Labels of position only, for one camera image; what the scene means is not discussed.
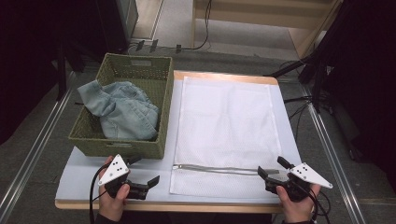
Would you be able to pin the black tripod stand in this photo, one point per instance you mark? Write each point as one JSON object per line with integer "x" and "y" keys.
{"x": 289, "y": 67}

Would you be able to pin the white table mat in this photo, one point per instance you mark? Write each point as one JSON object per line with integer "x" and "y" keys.
{"x": 81, "y": 183}

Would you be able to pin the aluminium floor rail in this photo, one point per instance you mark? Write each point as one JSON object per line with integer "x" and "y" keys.
{"x": 336, "y": 161}
{"x": 34, "y": 149}

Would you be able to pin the green woven basket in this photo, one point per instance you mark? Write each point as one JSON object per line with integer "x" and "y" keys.
{"x": 137, "y": 70}

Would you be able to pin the person's right hand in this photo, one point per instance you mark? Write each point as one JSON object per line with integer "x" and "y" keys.
{"x": 299, "y": 211}

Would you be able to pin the black metal stand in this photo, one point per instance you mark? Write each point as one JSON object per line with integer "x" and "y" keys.
{"x": 61, "y": 77}

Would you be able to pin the small black floor plug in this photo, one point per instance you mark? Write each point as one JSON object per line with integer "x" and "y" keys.
{"x": 140, "y": 45}

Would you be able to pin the light blue denim jeans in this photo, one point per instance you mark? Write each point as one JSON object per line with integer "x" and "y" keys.
{"x": 127, "y": 112}

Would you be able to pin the white mesh laundry bag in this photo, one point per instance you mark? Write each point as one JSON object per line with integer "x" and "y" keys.
{"x": 227, "y": 124}

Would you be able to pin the wooden shelf unit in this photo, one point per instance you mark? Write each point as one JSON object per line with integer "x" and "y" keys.
{"x": 249, "y": 17}

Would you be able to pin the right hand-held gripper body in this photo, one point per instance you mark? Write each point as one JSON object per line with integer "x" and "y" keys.
{"x": 306, "y": 174}

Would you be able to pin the dark curtain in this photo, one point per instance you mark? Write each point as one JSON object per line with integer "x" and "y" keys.
{"x": 25, "y": 62}
{"x": 373, "y": 77}

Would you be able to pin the dark cabinet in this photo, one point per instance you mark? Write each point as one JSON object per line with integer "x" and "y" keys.
{"x": 118, "y": 25}

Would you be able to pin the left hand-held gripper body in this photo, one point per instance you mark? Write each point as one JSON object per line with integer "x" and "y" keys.
{"x": 113, "y": 171}

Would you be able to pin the person's left hand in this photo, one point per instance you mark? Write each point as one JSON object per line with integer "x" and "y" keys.
{"x": 110, "y": 207}

